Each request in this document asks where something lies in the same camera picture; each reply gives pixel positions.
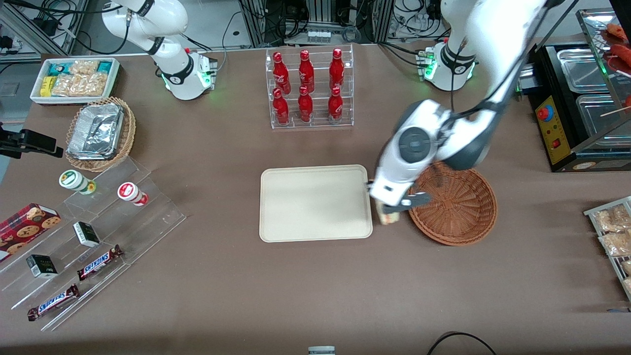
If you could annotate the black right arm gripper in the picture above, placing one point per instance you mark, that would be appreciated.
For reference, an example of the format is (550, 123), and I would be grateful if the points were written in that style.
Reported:
(25, 140)

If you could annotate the triangular sandwich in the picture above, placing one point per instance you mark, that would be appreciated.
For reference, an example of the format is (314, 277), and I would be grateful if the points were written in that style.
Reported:
(392, 220)

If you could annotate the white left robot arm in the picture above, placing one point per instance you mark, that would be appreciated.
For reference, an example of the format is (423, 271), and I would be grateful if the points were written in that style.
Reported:
(493, 29)

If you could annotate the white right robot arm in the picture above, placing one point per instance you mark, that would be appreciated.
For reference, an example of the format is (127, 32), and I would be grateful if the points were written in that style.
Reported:
(172, 74)

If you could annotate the round brown wicker basket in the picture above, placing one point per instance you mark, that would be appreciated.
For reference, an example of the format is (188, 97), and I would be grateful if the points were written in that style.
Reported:
(458, 212)

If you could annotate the beige rectangular tray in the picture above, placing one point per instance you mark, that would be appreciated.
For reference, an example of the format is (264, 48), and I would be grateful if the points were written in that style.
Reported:
(315, 203)

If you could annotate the oval light wicker basket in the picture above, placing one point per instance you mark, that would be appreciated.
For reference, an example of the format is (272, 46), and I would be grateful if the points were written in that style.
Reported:
(129, 133)

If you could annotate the green lid yogurt cup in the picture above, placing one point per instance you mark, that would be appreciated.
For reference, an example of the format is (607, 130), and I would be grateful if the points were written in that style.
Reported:
(74, 180)

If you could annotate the yellow snack pack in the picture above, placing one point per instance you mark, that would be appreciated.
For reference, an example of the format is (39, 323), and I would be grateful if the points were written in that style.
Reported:
(47, 86)

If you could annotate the silver foil container stack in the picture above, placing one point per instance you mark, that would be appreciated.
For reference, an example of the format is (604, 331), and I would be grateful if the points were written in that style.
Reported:
(96, 132)

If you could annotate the large clear cookie bag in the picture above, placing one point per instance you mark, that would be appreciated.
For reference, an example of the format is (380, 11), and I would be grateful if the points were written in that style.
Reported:
(81, 85)

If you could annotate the teal snack pack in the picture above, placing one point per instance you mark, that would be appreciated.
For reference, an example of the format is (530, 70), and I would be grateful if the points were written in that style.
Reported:
(58, 69)

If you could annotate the red cookie box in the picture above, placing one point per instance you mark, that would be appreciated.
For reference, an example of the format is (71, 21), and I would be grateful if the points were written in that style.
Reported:
(24, 229)

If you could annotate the white snack bin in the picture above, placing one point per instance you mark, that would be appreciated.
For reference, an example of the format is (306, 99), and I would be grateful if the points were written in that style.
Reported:
(114, 79)

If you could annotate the small black carton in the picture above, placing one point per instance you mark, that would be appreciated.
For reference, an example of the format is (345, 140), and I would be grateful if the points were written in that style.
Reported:
(42, 266)
(86, 234)

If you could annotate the red lid yogurt cup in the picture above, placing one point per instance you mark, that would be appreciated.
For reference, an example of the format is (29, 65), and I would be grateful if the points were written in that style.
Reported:
(130, 192)

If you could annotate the clear acrylic bottle rack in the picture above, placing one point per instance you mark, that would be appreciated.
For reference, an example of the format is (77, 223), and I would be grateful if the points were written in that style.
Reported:
(318, 123)

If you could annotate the red cola bottle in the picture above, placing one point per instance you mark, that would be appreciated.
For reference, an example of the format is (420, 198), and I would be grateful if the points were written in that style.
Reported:
(280, 109)
(281, 74)
(336, 70)
(306, 73)
(305, 106)
(335, 105)

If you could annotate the clear acrylic stepped display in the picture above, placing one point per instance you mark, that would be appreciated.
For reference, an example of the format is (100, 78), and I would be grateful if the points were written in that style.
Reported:
(148, 217)

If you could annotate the snickers chocolate bar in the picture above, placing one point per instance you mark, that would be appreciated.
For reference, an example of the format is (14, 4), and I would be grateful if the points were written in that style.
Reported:
(53, 302)
(98, 263)

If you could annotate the grey device at table edge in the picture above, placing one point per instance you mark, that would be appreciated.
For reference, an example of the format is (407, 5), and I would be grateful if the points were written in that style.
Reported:
(321, 350)

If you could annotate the red emergency stop button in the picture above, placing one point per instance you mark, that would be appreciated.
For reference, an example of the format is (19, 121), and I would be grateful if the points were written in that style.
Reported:
(544, 113)

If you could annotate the black food warmer machine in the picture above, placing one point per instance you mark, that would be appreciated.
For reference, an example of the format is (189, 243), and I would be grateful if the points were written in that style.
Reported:
(554, 128)

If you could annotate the clear bag of pastries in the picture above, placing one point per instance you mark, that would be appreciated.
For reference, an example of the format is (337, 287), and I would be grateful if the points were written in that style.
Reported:
(617, 243)
(613, 219)

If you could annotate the steel warmer pan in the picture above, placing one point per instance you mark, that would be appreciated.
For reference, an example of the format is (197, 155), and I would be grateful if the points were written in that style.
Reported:
(581, 69)
(599, 116)

